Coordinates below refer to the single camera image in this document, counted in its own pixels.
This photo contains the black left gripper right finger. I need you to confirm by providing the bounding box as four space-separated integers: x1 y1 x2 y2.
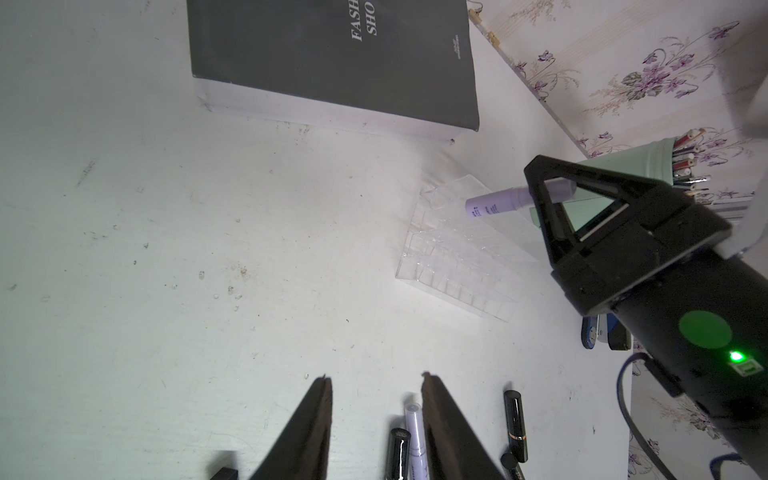
421 372 504 480

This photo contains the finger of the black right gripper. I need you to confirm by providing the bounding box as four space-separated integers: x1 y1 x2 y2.
524 155 660 267

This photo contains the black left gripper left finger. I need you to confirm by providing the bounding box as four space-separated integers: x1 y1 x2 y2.
251 376 333 480

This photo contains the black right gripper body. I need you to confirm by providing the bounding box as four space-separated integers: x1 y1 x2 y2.
548 185 732 315

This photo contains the black lipstick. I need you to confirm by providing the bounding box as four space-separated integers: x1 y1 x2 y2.
500 451 525 480
503 390 528 463
384 427 411 480

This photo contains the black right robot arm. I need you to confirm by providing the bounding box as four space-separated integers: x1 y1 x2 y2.
525 156 767 477

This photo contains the clear acrylic lipstick organizer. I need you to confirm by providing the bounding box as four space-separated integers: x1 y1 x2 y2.
395 175 545 322

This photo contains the green pen cup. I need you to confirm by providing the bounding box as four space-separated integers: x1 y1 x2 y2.
529 136 678 232

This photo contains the dark grey book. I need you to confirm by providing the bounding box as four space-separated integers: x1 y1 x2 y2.
187 0 480 140

